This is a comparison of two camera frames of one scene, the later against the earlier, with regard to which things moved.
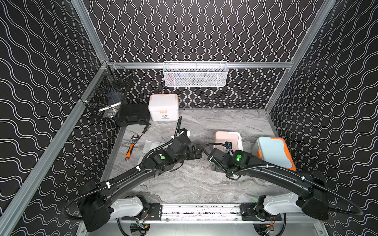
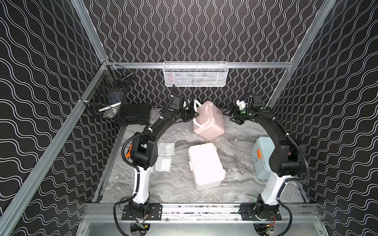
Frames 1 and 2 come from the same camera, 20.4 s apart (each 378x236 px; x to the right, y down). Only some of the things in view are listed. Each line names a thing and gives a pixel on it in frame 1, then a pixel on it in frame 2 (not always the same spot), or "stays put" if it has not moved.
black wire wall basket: [105, 96] stays put
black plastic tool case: [131, 114] stays put
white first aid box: [163, 107] to [205, 165]
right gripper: [214, 168] to [235, 114]
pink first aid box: [220, 137] to [209, 122]
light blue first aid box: [273, 149] stays put
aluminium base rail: [204, 211] stays put
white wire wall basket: [195, 73] stays put
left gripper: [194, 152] to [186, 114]
